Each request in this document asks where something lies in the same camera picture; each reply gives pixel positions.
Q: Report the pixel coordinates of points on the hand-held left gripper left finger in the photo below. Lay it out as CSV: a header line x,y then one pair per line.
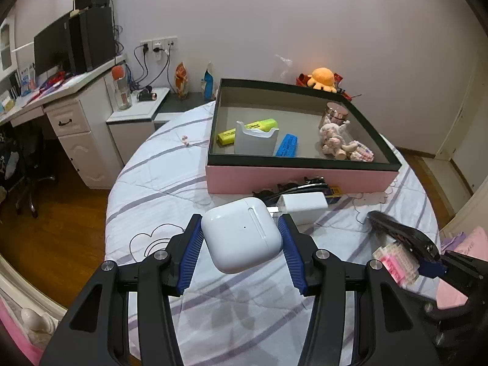
x,y
188,255

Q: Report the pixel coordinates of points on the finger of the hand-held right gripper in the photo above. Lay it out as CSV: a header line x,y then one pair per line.
x,y
400,232
430,267

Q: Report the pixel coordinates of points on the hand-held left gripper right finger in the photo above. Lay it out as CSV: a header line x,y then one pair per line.
x,y
291,255

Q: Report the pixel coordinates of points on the white earbud case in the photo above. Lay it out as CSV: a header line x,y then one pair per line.
x,y
240,236

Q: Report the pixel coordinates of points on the pink box with black rim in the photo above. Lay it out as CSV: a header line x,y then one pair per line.
x,y
267,179

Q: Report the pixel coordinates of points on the blue ribbed plastic bar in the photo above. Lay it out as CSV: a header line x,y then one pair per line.
x,y
286,145

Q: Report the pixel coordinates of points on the pink pig doll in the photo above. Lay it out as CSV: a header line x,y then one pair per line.
x,y
335,139

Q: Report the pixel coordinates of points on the white plastic holder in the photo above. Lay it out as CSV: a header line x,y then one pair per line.
x,y
253,143

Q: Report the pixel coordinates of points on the yellow highlighter pen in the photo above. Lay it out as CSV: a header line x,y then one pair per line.
x,y
251,126

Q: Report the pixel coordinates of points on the pink candle jar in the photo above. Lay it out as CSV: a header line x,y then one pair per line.
x,y
336,113

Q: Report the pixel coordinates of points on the pink printed blanket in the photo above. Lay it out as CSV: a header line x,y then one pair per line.
x,y
472,241

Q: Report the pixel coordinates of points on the white charger plug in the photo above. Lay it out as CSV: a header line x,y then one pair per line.
x,y
305,203

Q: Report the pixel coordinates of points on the small dark yellow label box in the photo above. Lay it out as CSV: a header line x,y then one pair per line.
x,y
335,190

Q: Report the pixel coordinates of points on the white door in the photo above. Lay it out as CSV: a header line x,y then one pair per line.
x,y
467,141

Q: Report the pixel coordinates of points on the small pink beads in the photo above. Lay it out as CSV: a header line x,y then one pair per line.
x,y
185,140

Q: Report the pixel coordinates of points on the white nightstand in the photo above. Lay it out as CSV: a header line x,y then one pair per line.
x,y
129,122

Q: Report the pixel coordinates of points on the low dark cabinet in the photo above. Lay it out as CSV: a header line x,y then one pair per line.
x,y
183,106

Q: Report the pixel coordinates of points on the white desk with drawers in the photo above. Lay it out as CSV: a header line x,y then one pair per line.
x,y
76,133

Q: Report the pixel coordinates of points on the orange octopus plush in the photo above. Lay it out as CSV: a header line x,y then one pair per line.
x,y
322,78

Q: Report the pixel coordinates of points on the blue and white snack bag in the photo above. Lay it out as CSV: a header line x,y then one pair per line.
x,y
208,82

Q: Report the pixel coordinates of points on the orange snack bag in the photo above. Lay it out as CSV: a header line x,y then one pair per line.
x,y
182,81

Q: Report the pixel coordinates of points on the clear bottle with orange cap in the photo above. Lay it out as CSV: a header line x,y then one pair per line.
x,y
122,91

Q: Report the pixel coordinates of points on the black office chair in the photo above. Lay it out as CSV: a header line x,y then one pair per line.
x,y
26,160

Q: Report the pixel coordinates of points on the clear plastic bag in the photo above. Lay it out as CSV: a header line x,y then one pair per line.
x,y
285,66

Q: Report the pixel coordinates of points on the papers and books on desk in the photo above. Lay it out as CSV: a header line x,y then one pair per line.
x,y
34,87

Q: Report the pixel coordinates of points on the large black speaker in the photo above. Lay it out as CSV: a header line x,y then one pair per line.
x,y
93,40

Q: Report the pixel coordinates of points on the black computer monitor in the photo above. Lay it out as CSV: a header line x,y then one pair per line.
x,y
51,49

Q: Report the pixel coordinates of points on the white glass door cabinet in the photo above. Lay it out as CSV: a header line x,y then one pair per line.
x,y
7,45

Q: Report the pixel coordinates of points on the white bed post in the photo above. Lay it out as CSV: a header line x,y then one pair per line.
x,y
36,318

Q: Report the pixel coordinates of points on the white wall socket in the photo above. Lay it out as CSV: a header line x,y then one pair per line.
x,y
158,45

